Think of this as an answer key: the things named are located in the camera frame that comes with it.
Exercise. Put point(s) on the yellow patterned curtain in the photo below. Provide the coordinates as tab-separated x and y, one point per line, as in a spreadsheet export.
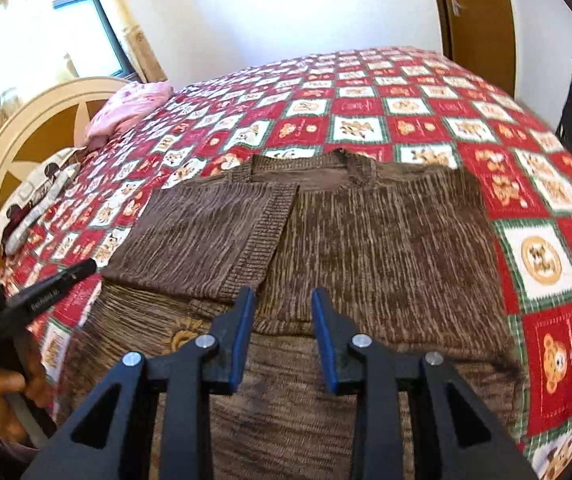
130	25

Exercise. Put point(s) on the pink pillow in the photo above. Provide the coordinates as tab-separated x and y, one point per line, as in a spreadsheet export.
125	107

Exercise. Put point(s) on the brown knitted sweater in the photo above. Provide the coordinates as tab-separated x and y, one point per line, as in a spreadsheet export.
366	260

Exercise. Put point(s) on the window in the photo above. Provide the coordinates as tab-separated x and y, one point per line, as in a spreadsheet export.
50	40

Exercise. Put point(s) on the brown wooden door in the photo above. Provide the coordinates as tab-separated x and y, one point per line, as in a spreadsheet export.
481	20

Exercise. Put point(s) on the white cartoon print pillow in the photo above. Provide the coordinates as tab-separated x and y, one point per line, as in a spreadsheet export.
40	185

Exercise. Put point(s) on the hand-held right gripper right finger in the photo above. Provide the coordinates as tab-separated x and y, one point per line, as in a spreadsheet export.
324	340

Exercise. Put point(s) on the person's left hand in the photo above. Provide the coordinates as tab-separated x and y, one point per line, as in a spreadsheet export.
0	400

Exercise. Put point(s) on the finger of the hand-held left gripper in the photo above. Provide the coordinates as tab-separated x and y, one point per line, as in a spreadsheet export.
80	270

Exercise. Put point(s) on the cream wooden headboard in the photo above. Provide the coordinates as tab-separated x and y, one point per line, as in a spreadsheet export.
30	125

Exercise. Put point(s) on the red checked bear blanket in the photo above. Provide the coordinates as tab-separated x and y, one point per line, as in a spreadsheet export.
366	110

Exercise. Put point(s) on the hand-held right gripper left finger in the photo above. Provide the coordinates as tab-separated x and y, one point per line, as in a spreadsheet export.
244	340

